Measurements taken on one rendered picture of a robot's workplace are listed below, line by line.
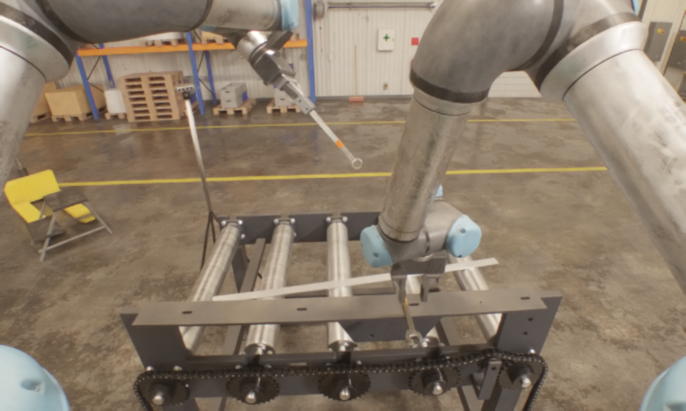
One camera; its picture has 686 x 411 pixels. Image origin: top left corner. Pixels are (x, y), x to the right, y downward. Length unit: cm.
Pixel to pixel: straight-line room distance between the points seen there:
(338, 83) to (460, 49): 950
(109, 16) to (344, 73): 948
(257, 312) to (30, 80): 78
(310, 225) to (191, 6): 163
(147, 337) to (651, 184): 122
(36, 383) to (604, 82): 54
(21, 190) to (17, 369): 527
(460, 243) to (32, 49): 64
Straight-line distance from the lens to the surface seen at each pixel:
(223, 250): 178
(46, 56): 46
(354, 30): 978
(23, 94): 45
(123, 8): 42
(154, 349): 129
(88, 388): 273
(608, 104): 42
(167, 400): 134
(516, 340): 131
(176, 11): 44
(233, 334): 153
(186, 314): 110
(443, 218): 66
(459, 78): 39
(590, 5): 45
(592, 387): 266
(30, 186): 558
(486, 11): 39
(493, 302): 111
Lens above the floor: 189
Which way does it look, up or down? 27 degrees down
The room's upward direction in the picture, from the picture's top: 1 degrees counter-clockwise
